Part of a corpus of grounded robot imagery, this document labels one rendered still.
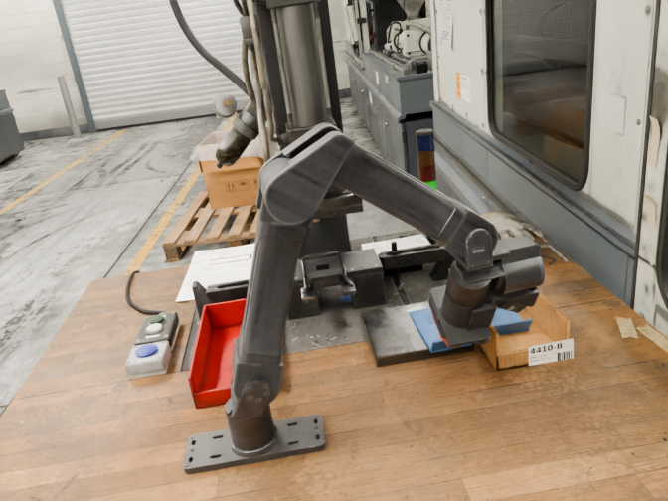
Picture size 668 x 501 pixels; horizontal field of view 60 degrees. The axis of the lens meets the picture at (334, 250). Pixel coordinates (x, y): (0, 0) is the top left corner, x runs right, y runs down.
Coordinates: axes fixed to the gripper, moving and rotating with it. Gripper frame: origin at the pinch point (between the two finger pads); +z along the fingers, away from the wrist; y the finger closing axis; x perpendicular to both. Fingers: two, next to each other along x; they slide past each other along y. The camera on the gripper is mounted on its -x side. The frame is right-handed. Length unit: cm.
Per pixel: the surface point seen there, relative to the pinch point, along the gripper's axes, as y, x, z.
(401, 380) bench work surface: -3.9, 9.4, 2.4
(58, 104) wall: 839, 348, 527
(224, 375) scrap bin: 5.5, 38.1, 7.5
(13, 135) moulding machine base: 690, 374, 465
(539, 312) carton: 3.6, -17.5, 2.6
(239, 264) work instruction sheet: 48, 35, 32
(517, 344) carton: -1.2, -11.6, 3.1
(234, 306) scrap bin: 22.2, 35.7, 12.0
